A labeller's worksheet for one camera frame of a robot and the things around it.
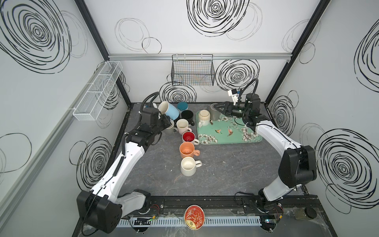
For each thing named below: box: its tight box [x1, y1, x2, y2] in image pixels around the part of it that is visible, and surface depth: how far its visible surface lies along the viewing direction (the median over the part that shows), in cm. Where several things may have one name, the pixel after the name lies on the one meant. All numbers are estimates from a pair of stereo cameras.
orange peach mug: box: [179, 141, 201, 159], surface depth 88 cm
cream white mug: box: [181, 130, 200, 146], surface depth 95 cm
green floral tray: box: [195, 110, 263, 145], surface depth 104 cm
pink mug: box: [176, 118, 193, 135], surface depth 98 cm
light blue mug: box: [157, 101, 180, 120], surface depth 80 cm
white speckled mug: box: [180, 156, 203, 177], surface depth 84 cm
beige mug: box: [198, 109, 211, 128], surface depth 104 cm
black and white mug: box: [181, 109, 195, 126], surface depth 104 cm
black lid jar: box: [294, 206, 317, 221], surface depth 66 cm
